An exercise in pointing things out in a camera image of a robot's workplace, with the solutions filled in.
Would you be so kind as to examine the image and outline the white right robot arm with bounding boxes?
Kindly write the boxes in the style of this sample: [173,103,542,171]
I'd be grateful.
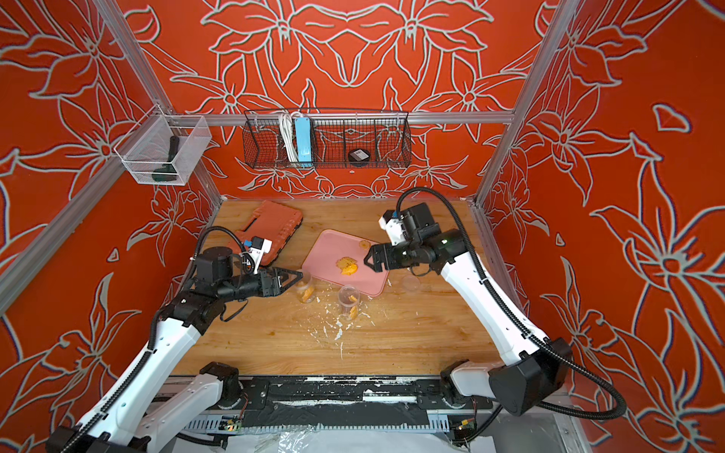
[364,188,627,421]

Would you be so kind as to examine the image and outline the black wire wall basket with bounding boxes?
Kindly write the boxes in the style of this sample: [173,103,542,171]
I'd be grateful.
[242,109,413,170]

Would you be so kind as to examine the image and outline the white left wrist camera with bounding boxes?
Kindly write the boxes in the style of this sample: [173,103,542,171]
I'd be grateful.
[243,237,273,270]

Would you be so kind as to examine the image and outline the dark green flashlight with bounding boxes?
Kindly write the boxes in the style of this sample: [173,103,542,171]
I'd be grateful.
[152,135,180,182]

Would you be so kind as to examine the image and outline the pink plastic tray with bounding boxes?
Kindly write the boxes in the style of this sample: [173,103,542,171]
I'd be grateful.
[302,230,388,297]

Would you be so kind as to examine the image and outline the white coiled cable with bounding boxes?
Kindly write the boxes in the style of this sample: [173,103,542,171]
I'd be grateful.
[278,112,298,165]

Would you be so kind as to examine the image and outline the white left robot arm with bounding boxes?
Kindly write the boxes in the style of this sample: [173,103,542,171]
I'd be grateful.
[45,226,303,452]

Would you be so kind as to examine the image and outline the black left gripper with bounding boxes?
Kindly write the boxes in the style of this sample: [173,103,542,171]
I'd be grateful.
[218,266,303,305]

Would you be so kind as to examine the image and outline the orange plastic tool case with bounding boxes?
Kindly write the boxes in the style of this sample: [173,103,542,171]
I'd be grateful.
[234,200,303,266]

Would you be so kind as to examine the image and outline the clear cookie jar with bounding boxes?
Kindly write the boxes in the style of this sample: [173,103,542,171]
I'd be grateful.
[338,286,361,320]
[294,271,315,304]

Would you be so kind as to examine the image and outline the light blue box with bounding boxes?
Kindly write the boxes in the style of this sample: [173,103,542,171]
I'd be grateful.
[295,116,313,167]

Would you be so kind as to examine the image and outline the clear acrylic wall box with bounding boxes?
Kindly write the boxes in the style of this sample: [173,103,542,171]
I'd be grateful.
[113,106,211,186]

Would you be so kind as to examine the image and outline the orange cookies on tray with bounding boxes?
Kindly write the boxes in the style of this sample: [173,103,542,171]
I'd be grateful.
[336,257,359,276]

